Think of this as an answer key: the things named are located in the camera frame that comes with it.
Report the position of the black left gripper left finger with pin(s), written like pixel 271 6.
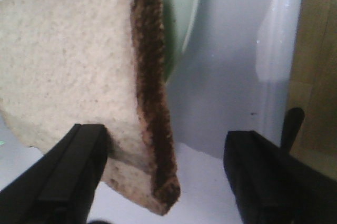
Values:
pixel 60 186

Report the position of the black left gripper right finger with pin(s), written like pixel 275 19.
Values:
pixel 271 186

